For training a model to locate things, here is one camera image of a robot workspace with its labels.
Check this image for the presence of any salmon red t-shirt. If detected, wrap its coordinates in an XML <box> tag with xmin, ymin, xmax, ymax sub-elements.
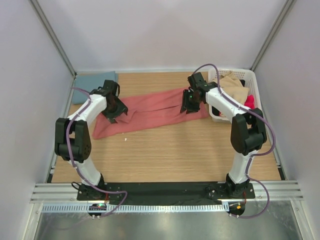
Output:
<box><xmin>92</xmin><ymin>88</ymin><xmax>209</xmax><ymax>140</ymax></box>

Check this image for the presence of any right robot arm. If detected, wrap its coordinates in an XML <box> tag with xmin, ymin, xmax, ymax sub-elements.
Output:
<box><xmin>180</xmin><ymin>72</ymin><xmax>267</xmax><ymax>198</ymax></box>

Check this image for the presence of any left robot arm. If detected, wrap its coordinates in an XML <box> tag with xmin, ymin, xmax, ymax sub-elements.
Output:
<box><xmin>54</xmin><ymin>80</ymin><xmax>128</xmax><ymax>201</ymax></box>

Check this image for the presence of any black garment in basket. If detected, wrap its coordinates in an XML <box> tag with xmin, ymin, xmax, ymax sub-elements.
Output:
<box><xmin>211</xmin><ymin>78</ymin><xmax>246</xmax><ymax>117</ymax></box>

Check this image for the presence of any folded blue-grey t-shirt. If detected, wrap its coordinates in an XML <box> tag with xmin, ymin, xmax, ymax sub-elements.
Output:
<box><xmin>71</xmin><ymin>71</ymin><xmax>118</xmax><ymax>105</ymax></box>

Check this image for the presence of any beige t-shirt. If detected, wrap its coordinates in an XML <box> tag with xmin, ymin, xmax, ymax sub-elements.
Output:
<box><xmin>219</xmin><ymin>71</ymin><xmax>250</xmax><ymax>105</ymax></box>

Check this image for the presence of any magenta pink t-shirt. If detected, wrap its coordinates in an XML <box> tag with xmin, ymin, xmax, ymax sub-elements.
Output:
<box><xmin>228</xmin><ymin>93</ymin><xmax>255</xmax><ymax>109</ymax></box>

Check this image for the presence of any white plastic laundry basket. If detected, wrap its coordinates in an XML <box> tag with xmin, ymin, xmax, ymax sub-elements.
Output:
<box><xmin>218</xmin><ymin>68</ymin><xmax>262</xmax><ymax>109</ymax></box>

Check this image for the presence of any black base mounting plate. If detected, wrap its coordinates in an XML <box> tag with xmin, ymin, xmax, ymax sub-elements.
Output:
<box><xmin>76</xmin><ymin>181</ymin><xmax>256</xmax><ymax>206</ymax></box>

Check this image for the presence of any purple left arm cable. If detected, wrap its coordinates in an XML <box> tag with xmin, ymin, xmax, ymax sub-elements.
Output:
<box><xmin>65</xmin><ymin>87</ymin><xmax>128</xmax><ymax>220</ymax></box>

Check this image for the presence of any perforated cable duct strip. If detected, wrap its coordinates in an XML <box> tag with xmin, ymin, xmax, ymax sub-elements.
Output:
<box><xmin>41</xmin><ymin>202</ymin><xmax>229</xmax><ymax>214</ymax></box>

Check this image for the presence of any left aluminium frame post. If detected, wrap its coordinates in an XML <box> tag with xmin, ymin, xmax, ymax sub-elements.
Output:
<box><xmin>29</xmin><ymin>0</ymin><xmax>77</xmax><ymax>79</ymax></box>

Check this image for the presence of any aluminium frame post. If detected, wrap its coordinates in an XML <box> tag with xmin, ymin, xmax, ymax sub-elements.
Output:
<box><xmin>250</xmin><ymin>0</ymin><xmax>297</xmax><ymax>72</ymax></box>
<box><xmin>29</xmin><ymin>0</ymin><xmax>77</xmax><ymax>79</ymax></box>

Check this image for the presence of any aluminium front rail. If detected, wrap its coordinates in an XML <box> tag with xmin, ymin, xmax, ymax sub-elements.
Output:
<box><xmin>29</xmin><ymin>180</ymin><xmax>304</xmax><ymax>203</ymax></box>

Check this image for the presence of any right aluminium frame post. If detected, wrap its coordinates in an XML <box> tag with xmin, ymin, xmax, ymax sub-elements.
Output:
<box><xmin>250</xmin><ymin>0</ymin><xmax>297</xmax><ymax>72</ymax></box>

